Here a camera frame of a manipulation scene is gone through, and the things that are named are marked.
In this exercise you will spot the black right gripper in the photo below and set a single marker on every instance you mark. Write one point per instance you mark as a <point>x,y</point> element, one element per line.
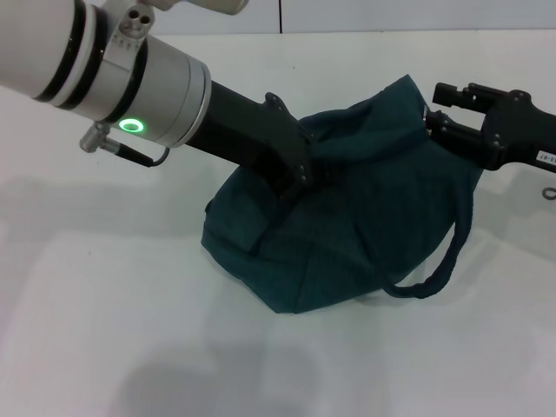
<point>525,134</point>

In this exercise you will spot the dark teal insulated lunch bag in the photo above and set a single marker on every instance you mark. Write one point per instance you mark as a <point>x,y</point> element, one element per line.
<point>347,239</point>

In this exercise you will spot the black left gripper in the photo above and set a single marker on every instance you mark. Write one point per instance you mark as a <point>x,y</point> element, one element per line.
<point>252,134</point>

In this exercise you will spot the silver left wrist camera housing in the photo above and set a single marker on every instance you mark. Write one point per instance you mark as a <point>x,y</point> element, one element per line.
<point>139,19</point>

